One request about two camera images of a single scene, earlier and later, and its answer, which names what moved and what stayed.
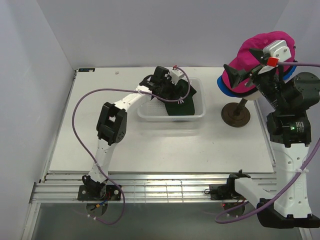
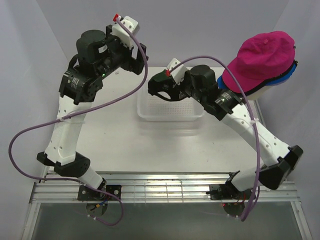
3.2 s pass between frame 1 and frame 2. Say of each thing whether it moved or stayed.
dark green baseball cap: moved
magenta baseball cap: stayed
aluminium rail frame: stayed
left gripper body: moved
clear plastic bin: stayed
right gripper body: moved
